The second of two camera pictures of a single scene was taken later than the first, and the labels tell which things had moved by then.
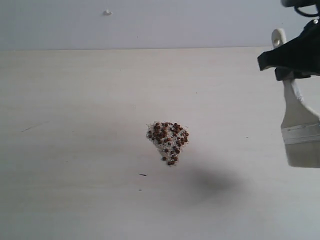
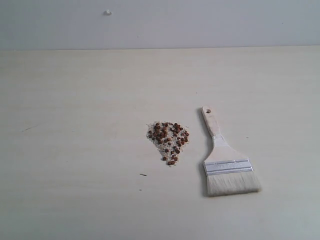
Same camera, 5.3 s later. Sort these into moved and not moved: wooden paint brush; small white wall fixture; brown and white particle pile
Moved: wooden paint brush
Not moved: brown and white particle pile; small white wall fixture
